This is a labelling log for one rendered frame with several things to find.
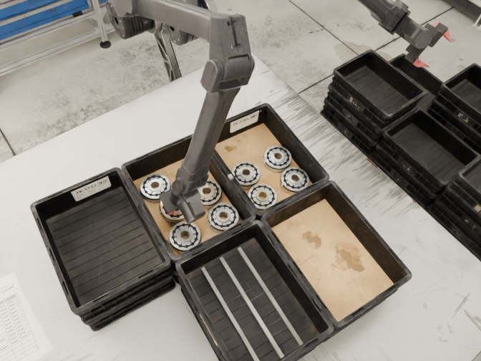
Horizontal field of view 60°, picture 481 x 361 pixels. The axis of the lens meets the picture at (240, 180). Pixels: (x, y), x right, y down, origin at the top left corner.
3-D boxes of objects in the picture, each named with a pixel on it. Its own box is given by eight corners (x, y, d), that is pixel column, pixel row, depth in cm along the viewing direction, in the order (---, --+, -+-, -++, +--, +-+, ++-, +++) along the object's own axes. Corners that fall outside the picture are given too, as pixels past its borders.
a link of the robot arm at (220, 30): (262, 13, 85) (224, 17, 79) (255, 79, 92) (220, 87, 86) (145, -20, 112) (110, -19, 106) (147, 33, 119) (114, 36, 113)
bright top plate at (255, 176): (226, 171, 151) (226, 170, 150) (248, 157, 154) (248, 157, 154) (243, 190, 147) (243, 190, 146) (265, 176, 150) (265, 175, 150)
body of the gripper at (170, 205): (196, 200, 133) (200, 194, 126) (167, 214, 129) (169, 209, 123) (187, 182, 134) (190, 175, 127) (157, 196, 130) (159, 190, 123)
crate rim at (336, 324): (258, 220, 135) (258, 217, 133) (330, 182, 145) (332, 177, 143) (335, 331, 118) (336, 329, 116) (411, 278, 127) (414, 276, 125)
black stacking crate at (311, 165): (199, 151, 160) (198, 132, 151) (263, 122, 170) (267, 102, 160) (255, 233, 143) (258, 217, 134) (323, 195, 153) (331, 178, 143)
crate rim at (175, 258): (119, 169, 143) (119, 165, 141) (197, 135, 152) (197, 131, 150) (173, 266, 125) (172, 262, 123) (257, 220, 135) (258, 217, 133)
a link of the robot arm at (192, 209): (203, 167, 118) (178, 176, 113) (222, 203, 117) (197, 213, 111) (187, 183, 128) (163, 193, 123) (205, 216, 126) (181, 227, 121)
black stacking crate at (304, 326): (176, 276, 133) (174, 263, 124) (255, 234, 143) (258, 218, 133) (242, 396, 116) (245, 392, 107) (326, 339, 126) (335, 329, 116)
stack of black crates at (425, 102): (359, 97, 273) (371, 71, 253) (390, 79, 284) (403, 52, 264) (406, 137, 257) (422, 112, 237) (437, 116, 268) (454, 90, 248)
